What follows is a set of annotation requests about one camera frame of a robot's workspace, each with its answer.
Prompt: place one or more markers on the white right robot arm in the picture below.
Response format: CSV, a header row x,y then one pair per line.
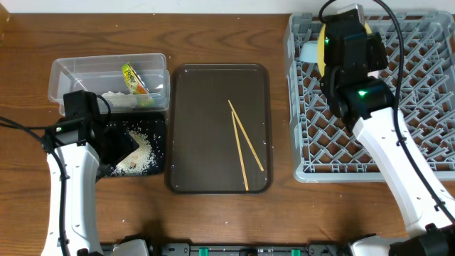
x,y
370,110

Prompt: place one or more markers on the wooden chopstick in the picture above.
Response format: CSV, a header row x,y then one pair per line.
x,y
243,130
239,150

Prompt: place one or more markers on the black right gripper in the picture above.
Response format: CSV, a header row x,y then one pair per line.
x,y
373,51

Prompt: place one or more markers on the white tissue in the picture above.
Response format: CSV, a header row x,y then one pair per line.
x,y
120,100

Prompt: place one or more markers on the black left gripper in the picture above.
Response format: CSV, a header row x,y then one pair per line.
x,y
125,144

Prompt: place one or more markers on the grey plastic dishwasher rack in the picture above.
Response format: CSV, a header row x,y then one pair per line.
x,y
322,151

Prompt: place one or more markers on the dark brown serving tray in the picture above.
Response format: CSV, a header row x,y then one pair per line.
x,y
203,152

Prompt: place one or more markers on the black food waste tray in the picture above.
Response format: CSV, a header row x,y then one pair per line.
x,y
154,120

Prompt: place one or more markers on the pile of white rice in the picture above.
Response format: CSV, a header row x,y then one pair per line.
x,y
147,159

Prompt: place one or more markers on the clear plastic waste bin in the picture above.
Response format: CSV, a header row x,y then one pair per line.
x,y
103,73

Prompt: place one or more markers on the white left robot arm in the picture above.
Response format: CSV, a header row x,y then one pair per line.
x,y
76,146

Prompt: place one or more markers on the light blue bowl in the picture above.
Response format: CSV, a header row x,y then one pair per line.
x,y
309,52

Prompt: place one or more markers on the yellow plate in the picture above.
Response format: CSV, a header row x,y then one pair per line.
x,y
344,45

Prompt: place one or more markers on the green pandan cake wrapper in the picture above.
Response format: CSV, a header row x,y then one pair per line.
x,y
136,86

